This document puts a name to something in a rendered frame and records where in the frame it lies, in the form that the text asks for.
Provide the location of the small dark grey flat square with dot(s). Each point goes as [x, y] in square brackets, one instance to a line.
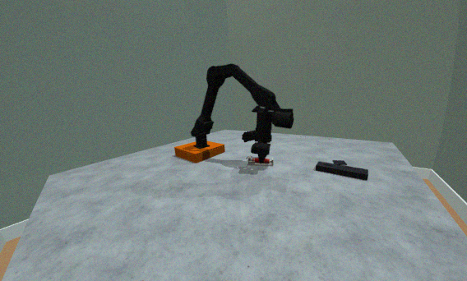
[339, 162]

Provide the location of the red cylinder with green band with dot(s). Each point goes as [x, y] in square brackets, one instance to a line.
[256, 160]

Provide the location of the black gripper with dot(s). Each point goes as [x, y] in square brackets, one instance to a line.
[262, 148]

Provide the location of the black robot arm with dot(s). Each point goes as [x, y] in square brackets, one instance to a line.
[263, 97]

